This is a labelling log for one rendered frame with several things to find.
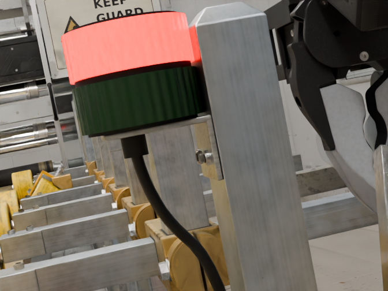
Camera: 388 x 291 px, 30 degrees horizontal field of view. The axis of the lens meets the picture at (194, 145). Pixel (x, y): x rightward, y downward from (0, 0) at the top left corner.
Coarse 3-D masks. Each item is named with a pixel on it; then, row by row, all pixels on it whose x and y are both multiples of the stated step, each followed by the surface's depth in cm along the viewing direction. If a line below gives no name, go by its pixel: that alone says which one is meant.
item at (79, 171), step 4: (72, 168) 209; (76, 168) 209; (80, 168) 210; (84, 168) 210; (52, 172) 209; (64, 172) 209; (68, 172) 209; (72, 172) 209; (76, 172) 209; (80, 172) 210; (84, 172) 210; (36, 176) 207; (44, 176) 208; (72, 176) 209; (76, 176) 209; (80, 176) 210; (84, 176) 210; (48, 180) 208
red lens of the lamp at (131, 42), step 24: (96, 24) 32; (120, 24) 31; (144, 24) 32; (168, 24) 32; (72, 48) 33; (96, 48) 32; (120, 48) 31; (144, 48) 32; (168, 48) 32; (72, 72) 33; (96, 72) 32
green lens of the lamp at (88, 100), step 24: (168, 72) 32; (192, 72) 33; (96, 96) 32; (120, 96) 32; (144, 96) 32; (168, 96) 32; (192, 96) 33; (96, 120) 32; (120, 120) 32; (144, 120) 32
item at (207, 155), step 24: (120, 72) 32; (144, 72) 32; (168, 120) 32; (192, 120) 33; (144, 144) 34; (216, 144) 34; (144, 168) 34; (216, 168) 34; (144, 192) 35; (168, 216) 35; (192, 240) 35; (216, 288) 35
